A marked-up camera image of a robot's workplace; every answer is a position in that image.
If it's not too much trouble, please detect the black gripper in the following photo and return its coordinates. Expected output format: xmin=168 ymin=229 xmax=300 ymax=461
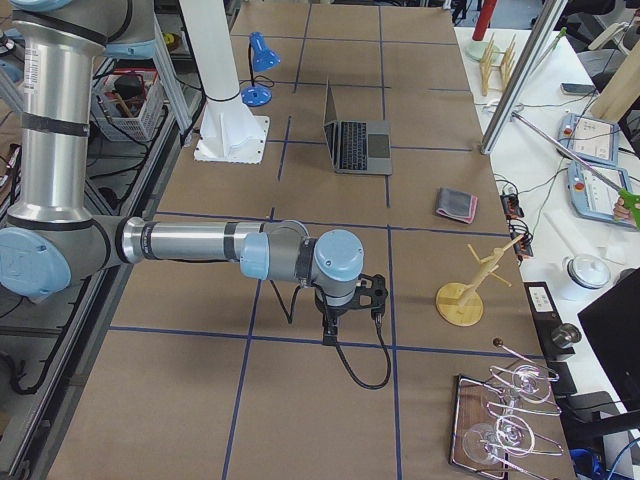
xmin=321 ymin=274 xmax=388 ymax=346

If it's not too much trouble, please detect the grey laptop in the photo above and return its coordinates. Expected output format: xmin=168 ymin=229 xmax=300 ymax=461
xmin=323 ymin=80 xmax=393 ymax=176

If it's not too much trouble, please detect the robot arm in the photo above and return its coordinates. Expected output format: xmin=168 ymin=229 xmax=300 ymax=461
xmin=1 ymin=1 xmax=387 ymax=346

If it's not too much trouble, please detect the wooden mug tree stand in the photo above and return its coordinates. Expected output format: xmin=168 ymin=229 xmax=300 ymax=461
xmin=435 ymin=234 xmax=523 ymax=327

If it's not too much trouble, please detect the grey folded cloth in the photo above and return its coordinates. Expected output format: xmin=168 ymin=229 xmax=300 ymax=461
xmin=435 ymin=187 xmax=478 ymax=224

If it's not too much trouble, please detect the wine glass rack tray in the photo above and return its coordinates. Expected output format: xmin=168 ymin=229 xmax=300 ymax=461
xmin=448 ymin=337 xmax=565 ymax=479

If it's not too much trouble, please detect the white kettle pot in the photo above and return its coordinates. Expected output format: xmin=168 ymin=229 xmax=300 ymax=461
xmin=559 ymin=254 xmax=611 ymax=301

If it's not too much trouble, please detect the teach pendant near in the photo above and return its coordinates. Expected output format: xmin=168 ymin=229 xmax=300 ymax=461
xmin=567 ymin=161 xmax=635 ymax=228

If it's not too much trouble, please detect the teach pendant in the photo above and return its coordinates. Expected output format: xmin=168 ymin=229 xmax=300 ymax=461
xmin=567 ymin=161 xmax=635 ymax=228
xmin=558 ymin=113 xmax=620 ymax=166

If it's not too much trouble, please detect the black monitor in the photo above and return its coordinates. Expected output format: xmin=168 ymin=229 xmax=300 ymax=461
xmin=578 ymin=276 xmax=639 ymax=410

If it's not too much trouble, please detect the wooden dish rack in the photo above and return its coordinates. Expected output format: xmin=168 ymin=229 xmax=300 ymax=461
xmin=479 ymin=36 xmax=516 ymax=97

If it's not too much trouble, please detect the blue desk lamp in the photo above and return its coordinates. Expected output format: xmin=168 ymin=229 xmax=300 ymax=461
xmin=241 ymin=31 xmax=281 ymax=107

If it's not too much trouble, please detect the pale green plate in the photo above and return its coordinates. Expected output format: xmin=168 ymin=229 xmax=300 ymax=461
xmin=465 ymin=40 xmax=501 ymax=62

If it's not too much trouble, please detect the teach pendant far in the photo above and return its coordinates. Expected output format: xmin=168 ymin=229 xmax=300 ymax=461
xmin=558 ymin=113 xmax=620 ymax=166

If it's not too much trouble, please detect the smartphone on desk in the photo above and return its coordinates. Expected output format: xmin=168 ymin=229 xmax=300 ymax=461
xmin=560 ymin=82 xmax=598 ymax=97

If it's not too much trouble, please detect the red cylinder cup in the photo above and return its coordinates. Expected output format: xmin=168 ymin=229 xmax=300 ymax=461
xmin=472 ymin=0 xmax=497 ymax=42

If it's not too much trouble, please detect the white plastic basket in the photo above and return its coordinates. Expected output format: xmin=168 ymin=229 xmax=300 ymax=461
xmin=91 ymin=68 xmax=164 ymax=142

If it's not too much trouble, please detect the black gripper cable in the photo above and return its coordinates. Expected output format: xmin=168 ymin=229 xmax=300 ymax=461
xmin=269 ymin=279 xmax=392 ymax=391

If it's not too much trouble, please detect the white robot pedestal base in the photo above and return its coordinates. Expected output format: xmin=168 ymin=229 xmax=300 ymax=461
xmin=180 ymin=0 xmax=270 ymax=164

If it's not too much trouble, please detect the aluminium frame post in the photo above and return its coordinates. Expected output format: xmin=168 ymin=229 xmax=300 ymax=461
xmin=480 ymin=0 xmax=568 ymax=155

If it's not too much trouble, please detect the metal reacher stick green handle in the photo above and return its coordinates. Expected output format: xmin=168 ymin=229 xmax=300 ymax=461
xmin=511 ymin=112 xmax=639 ymax=227

